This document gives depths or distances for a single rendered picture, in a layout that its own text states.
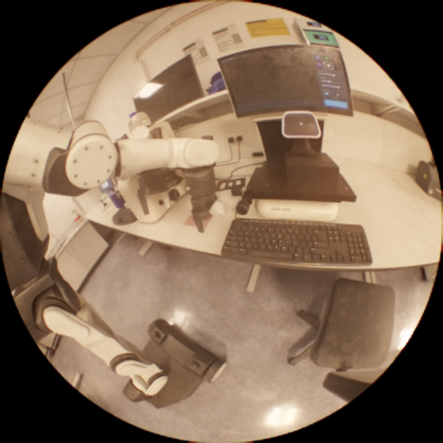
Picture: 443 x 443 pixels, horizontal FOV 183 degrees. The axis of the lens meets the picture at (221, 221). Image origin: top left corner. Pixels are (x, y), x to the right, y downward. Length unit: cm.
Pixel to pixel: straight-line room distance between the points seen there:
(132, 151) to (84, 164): 9
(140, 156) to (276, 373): 119
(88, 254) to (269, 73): 291
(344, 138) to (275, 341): 144
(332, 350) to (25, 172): 84
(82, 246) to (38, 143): 255
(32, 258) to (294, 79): 81
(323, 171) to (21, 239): 74
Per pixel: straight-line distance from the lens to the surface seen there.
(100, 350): 62
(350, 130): 117
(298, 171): 45
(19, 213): 37
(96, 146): 20
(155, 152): 28
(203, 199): 41
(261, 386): 112
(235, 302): 112
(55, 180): 23
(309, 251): 38
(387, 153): 140
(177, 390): 110
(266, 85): 55
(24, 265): 39
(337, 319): 65
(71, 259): 276
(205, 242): 45
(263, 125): 61
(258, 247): 37
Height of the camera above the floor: 106
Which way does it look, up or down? 38 degrees down
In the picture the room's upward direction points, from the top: 20 degrees counter-clockwise
